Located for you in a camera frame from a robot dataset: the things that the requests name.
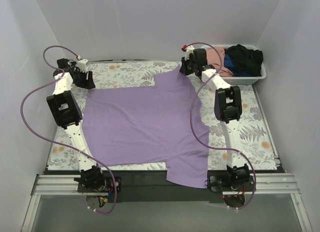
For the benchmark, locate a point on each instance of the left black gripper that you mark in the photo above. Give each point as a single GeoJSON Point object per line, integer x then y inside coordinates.
{"type": "Point", "coordinates": [82, 79]}

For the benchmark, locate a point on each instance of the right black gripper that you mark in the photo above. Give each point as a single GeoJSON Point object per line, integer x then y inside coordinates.
{"type": "Point", "coordinates": [187, 67]}

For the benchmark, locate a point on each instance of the purple t shirt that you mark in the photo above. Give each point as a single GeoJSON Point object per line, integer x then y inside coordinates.
{"type": "Point", "coordinates": [159, 123]}

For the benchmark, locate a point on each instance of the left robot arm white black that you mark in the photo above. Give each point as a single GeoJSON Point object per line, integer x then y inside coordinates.
{"type": "Point", "coordinates": [67, 115]}

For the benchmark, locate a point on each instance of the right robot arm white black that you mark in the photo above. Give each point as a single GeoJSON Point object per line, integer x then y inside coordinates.
{"type": "Point", "coordinates": [227, 110]}

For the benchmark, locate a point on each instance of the pink t shirt in basket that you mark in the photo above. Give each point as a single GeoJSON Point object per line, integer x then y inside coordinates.
{"type": "Point", "coordinates": [213, 59]}

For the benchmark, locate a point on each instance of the blue t shirt in basket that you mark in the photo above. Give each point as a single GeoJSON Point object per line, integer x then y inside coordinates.
{"type": "Point", "coordinates": [237, 72]}

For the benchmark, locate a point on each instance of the black t shirt in basket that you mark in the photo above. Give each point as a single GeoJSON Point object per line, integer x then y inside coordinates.
{"type": "Point", "coordinates": [246, 59]}

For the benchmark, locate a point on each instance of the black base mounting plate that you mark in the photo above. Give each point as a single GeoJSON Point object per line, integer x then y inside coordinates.
{"type": "Point", "coordinates": [148, 186]}

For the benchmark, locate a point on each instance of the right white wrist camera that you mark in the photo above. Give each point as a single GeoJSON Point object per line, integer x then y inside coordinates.
{"type": "Point", "coordinates": [188, 49]}

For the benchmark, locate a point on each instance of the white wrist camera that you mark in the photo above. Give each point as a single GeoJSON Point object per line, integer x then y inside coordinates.
{"type": "Point", "coordinates": [188, 49]}
{"type": "Point", "coordinates": [82, 64]}

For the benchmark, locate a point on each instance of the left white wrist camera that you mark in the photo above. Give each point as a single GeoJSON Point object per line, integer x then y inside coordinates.
{"type": "Point", "coordinates": [82, 64]}

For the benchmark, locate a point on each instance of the aluminium frame rail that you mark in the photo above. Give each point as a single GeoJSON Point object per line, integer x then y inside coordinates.
{"type": "Point", "coordinates": [56, 205]}

